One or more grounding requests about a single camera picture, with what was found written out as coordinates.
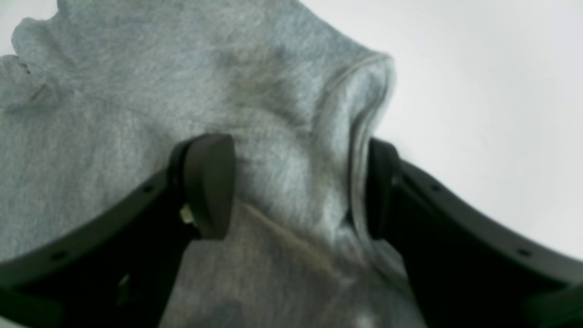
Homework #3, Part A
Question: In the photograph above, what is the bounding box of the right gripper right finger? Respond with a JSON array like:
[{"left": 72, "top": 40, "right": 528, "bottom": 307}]
[{"left": 366, "top": 138, "right": 583, "bottom": 328}]

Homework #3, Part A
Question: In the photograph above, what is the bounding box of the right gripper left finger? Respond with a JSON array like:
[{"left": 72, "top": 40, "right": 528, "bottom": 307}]
[{"left": 0, "top": 133, "right": 236, "bottom": 328}]

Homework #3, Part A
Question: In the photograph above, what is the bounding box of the grey t-shirt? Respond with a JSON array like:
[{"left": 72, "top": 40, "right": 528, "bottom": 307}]
[{"left": 0, "top": 0, "right": 425, "bottom": 328}]

